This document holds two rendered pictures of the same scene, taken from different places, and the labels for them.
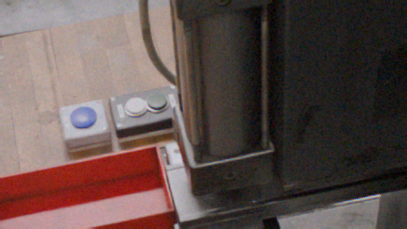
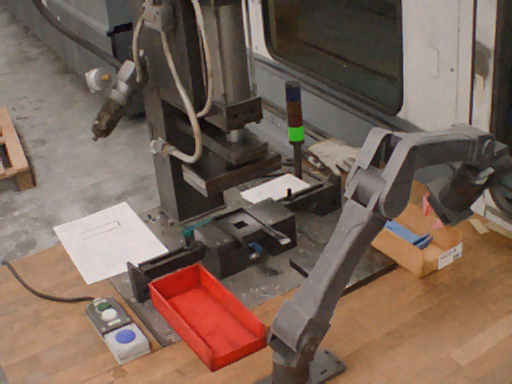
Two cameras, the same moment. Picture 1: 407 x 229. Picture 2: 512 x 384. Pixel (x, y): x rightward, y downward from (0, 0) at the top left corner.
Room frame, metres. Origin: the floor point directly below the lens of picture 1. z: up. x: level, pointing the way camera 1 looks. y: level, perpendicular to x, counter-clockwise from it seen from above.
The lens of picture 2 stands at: (1.23, 1.09, 1.77)
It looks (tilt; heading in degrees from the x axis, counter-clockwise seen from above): 29 degrees down; 246
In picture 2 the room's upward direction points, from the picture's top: 6 degrees counter-clockwise
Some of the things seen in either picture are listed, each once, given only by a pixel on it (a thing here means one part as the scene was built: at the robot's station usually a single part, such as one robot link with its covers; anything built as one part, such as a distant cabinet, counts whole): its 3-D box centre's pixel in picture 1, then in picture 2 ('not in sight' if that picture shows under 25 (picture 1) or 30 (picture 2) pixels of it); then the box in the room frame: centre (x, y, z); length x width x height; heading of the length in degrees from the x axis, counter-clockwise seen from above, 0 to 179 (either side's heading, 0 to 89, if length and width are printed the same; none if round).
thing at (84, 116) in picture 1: (84, 119); (125, 338); (1.07, 0.09, 0.93); 0.04 x 0.04 x 0.02
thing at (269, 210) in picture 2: not in sight; (244, 222); (0.72, -0.08, 0.98); 0.20 x 0.10 x 0.01; 5
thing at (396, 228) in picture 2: not in sight; (395, 230); (0.42, 0.07, 0.92); 0.15 x 0.07 x 0.03; 94
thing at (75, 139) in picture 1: (85, 131); (128, 348); (1.07, 0.09, 0.90); 0.07 x 0.07 x 0.06; 5
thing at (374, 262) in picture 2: not in sight; (342, 263); (0.58, 0.09, 0.91); 0.17 x 0.16 x 0.02; 5
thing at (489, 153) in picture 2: not in sight; (483, 155); (0.36, 0.27, 1.18); 0.12 x 0.09 x 0.12; 7
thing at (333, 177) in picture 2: not in sight; (327, 194); (0.48, -0.13, 0.95); 0.06 x 0.03 x 0.09; 5
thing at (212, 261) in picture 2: not in sight; (246, 239); (0.72, -0.08, 0.94); 0.20 x 0.10 x 0.07; 5
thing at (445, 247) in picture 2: not in sight; (403, 232); (0.42, 0.09, 0.93); 0.25 x 0.13 x 0.08; 95
